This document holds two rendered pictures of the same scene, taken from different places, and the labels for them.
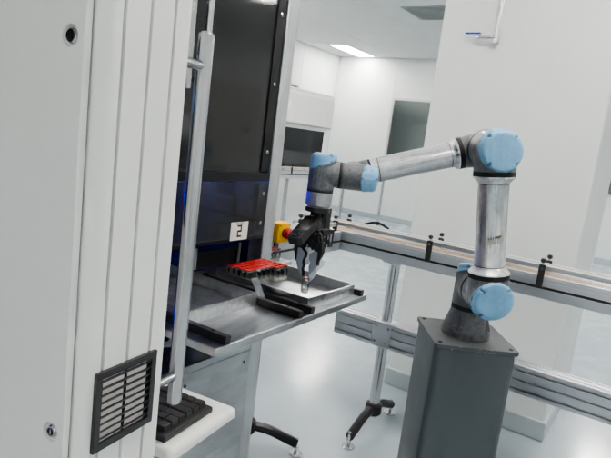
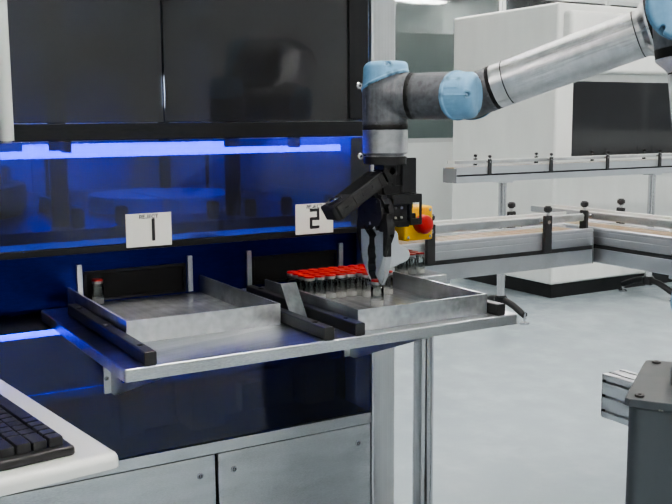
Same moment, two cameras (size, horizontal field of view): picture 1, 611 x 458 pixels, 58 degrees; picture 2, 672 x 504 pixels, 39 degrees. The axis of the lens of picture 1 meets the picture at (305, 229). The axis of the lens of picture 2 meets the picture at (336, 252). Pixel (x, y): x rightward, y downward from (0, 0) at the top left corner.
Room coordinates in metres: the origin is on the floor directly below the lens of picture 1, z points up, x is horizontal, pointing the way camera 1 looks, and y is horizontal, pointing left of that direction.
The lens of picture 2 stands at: (0.14, -0.66, 1.21)
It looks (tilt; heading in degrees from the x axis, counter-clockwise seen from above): 8 degrees down; 27
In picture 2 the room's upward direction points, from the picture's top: straight up
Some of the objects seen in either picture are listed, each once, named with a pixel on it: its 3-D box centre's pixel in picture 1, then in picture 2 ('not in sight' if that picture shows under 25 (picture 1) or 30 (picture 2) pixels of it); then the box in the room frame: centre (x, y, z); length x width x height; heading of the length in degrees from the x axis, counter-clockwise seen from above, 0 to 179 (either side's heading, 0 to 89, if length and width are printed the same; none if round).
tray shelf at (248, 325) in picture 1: (237, 296); (275, 316); (1.54, 0.17, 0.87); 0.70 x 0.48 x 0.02; 147
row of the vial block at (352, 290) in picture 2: (264, 273); (345, 284); (1.70, 0.11, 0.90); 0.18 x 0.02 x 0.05; 147
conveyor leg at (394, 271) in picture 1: (384, 339); not in sight; (2.49, -0.43, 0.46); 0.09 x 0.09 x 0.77; 57
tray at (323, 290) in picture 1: (285, 282); (370, 295); (1.66, 0.04, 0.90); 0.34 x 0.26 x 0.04; 57
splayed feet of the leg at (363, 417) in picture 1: (372, 415); not in sight; (2.49, -0.43, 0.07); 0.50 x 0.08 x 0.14; 147
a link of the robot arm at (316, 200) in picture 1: (317, 199); (384, 143); (1.57, -0.03, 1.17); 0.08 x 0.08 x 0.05
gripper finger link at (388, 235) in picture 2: (315, 250); (383, 230); (1.54, -0.04, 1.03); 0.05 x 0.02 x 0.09; 57
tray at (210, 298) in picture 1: (177, 291); (168, 305); (1.43, 0.32, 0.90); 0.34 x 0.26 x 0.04; 57
